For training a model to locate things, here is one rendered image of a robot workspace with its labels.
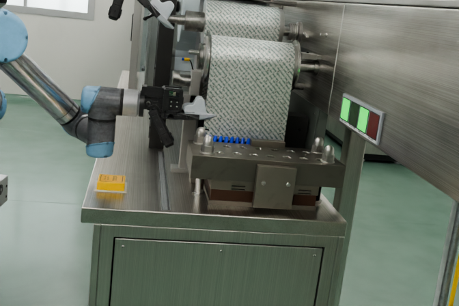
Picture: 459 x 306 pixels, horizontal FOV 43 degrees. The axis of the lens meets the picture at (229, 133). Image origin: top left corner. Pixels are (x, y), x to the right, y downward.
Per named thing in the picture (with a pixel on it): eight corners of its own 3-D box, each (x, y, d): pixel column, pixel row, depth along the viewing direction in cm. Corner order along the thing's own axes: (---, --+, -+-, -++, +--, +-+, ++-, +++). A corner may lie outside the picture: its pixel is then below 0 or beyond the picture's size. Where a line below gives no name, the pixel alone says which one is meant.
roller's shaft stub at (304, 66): (291, 72, 172) (293, 57, 171) (313, 74, 173) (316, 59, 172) (294, 74, 168) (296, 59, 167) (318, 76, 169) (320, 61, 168)
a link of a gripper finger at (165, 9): (185, 16, 156) (160, -10, 155) (169, 31, 156) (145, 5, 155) (186, 16, 159) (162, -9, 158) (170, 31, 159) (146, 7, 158)
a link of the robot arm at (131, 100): (121, 118, 156) (123, 112, 164) (138, 119, 157) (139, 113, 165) (123, 90, 155) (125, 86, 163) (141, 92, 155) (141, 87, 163)
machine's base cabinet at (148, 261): (116, 201, 400) (125, 76, 382) (209, 206, 411) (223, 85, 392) (70, 522, 158) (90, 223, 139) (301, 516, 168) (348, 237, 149)
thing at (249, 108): (201, 140, 165) (208, 75, 161) (283, 146, 169) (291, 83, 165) (202, 141, 165) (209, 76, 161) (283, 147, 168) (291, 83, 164)
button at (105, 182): (98, 182, 157) (99, 173, 156) (125, 184, 158) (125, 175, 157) (96, 190, 150) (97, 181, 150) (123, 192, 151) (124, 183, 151)
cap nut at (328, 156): (318, 158, 155) (321, 142, 154) (332, 160, 156) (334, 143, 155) (322, 162, 152) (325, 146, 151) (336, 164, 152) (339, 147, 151)
